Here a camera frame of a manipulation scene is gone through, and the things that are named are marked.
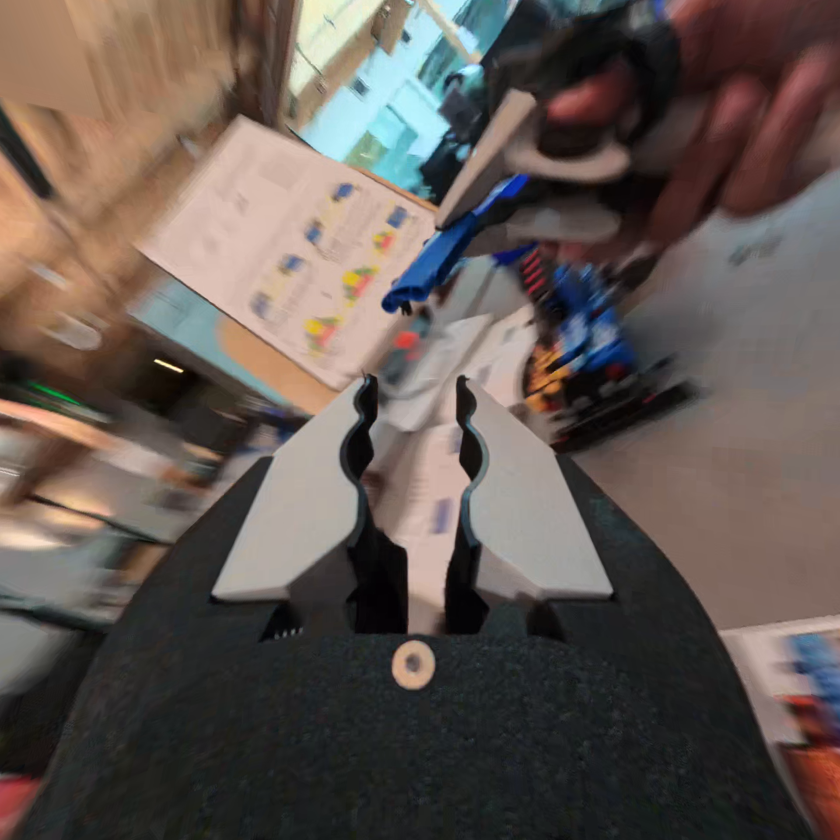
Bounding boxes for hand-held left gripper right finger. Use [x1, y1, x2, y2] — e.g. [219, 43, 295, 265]
[455, 375, 616, 602]

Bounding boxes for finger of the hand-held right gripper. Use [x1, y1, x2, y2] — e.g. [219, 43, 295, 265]
[435, 88, 540, 232]
[471, 203, 622, 257]

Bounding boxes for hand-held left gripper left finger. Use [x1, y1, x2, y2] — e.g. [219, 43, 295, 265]
[210, 374, 381, 603]

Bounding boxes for blue lego beam piece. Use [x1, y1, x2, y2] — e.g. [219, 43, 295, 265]
[381, 173, 531, 317]

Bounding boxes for partly built lego chassis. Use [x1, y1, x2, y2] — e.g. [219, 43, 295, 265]
[520, 248, 702, 455]

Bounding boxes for lego instruction booklet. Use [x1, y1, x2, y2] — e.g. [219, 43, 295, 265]
[377, 305, 549, 618]

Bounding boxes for person's right hand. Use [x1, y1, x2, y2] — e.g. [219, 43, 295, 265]
[545, 0, 840, 263]

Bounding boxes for tan wooden rounded panel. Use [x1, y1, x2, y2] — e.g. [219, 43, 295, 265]
[217, 314, 345, 416]

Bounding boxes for white instruction board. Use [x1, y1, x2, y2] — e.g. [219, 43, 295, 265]
[134, 114, 439, 392]

